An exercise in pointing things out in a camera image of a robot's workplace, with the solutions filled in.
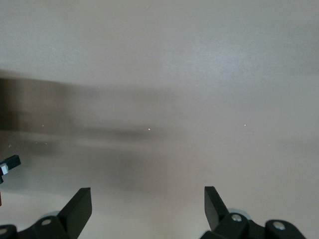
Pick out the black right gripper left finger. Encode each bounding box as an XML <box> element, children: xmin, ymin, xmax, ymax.
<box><xmin>14</xmin><ymin>188</ymin><xmax>93</xmax><ymax>239</ymax></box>

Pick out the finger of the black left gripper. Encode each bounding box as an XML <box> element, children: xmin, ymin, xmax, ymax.
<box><xmin>0</xmin><ymin>154</ymin><xmax>21</xmax><ymax>185</ymax></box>

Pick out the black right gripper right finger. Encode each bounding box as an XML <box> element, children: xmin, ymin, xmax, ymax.
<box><xmin>200</xmin><ymin>186</ymin><xmax>305</xmax><ymax>239</ymax></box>

